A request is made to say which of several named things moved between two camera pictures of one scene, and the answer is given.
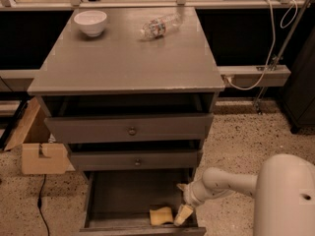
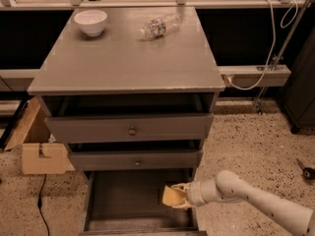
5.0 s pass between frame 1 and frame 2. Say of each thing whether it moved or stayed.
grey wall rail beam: stayed
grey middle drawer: stayed
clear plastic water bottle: stayed
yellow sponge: moved
